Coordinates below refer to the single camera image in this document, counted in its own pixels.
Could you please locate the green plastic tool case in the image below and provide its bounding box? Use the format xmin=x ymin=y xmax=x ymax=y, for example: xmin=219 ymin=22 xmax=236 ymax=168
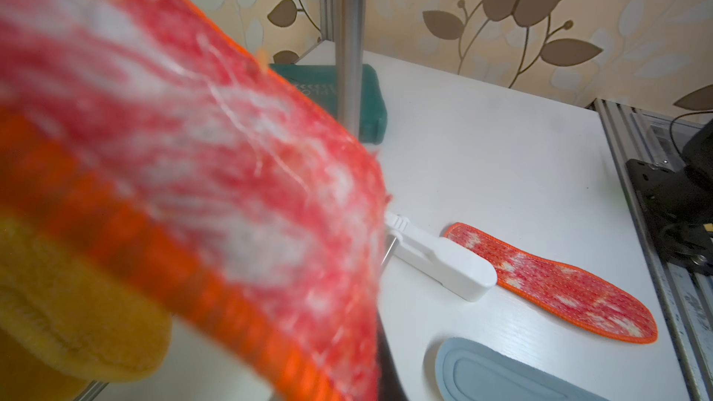
xmin=269 ymin=62 xmax=389 ymax=146

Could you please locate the aluminium frame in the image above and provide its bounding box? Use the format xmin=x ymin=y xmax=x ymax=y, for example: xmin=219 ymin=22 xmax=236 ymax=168
xmin=314 ymin=0 xmax=713 ymax=401

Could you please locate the red insole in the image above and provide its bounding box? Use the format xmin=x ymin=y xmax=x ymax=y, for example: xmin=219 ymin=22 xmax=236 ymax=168
xmin=445 ymin=223 xmax=658 ymax=345
xmin=1 ymin=0 xmax=389 ymax=400

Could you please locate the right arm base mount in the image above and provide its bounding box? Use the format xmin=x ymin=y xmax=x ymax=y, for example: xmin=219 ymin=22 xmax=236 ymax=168
xmin=626 ymin=123 xmax=712 ymax=276

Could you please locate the white clothes rack with steel bars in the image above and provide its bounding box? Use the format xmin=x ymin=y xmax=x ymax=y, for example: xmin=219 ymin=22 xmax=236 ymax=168
xmin=89 ymin=0 xmax=466 ymax=400

